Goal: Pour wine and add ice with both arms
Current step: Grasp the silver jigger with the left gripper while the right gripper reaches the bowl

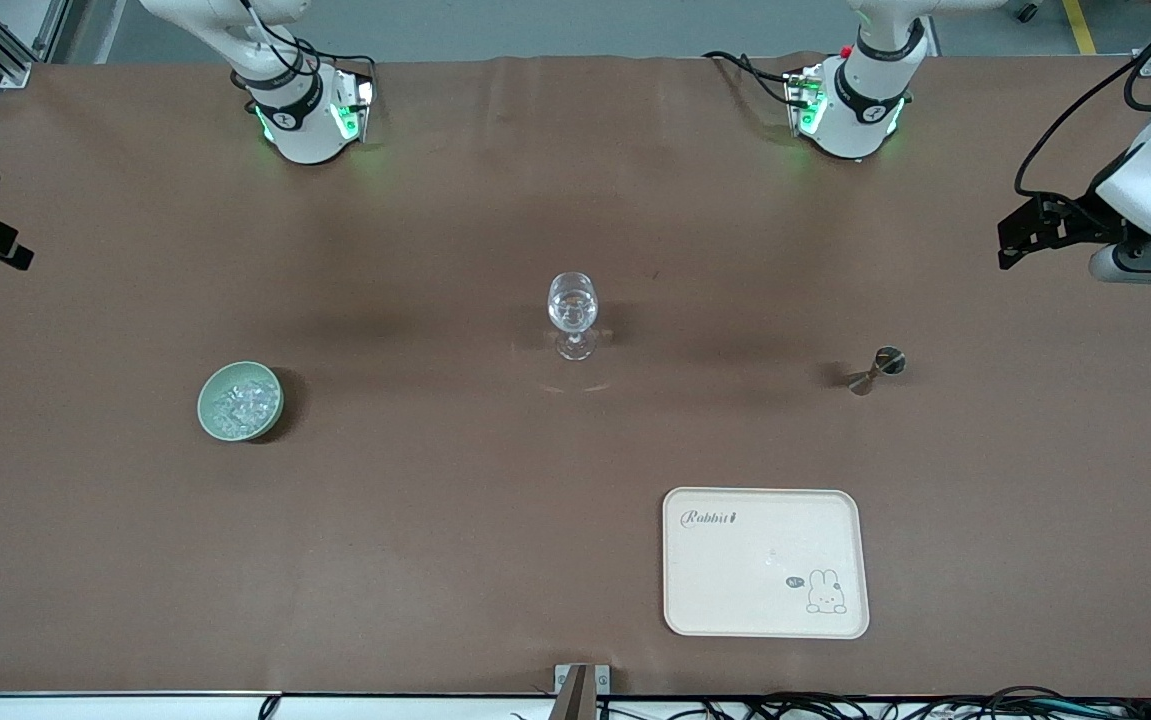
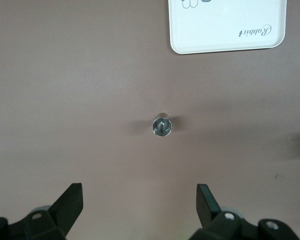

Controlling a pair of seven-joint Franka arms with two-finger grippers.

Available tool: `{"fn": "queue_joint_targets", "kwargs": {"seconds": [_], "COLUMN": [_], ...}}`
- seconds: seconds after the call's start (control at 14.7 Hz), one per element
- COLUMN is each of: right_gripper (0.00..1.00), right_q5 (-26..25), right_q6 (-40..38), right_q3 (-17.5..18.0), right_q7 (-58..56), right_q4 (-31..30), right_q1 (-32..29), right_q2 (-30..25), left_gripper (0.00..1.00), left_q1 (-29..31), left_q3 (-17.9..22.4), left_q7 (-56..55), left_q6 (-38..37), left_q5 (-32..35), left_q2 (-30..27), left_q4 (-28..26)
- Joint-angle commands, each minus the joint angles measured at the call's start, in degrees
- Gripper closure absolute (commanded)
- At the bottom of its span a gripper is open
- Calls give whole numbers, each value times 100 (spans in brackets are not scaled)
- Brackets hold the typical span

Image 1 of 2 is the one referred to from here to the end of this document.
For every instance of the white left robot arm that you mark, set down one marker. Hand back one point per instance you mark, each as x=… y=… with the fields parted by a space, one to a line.
x=860 y=120

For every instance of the cream rabbit print tray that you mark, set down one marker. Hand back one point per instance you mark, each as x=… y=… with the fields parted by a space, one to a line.
x=735 y=580

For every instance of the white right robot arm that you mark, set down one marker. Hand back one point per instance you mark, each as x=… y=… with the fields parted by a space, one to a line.
x=305 y=130

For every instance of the clear stemmed wine glass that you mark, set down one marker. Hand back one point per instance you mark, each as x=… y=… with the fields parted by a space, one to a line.
x=573 y=300

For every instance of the grey metal mount bracket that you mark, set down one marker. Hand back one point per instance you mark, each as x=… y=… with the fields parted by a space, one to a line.
x=583 y=690

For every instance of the black caster wheel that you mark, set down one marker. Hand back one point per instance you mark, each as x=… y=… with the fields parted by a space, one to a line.
x=1027 y=10

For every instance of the grey base connector box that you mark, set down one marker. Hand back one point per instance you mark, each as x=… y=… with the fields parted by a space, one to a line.
x=803 y=95
x=355 y=100

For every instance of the steel double jigger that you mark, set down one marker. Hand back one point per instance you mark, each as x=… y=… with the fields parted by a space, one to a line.
x=890 y=360

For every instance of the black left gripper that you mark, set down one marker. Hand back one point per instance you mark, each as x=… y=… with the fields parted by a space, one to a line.
x=1078 y=224

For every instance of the brown table mat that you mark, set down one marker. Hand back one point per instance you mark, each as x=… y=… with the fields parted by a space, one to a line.
x=435 y=250

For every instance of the pale green bowl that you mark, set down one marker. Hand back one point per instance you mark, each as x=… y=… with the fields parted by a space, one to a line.
x=204 y=406

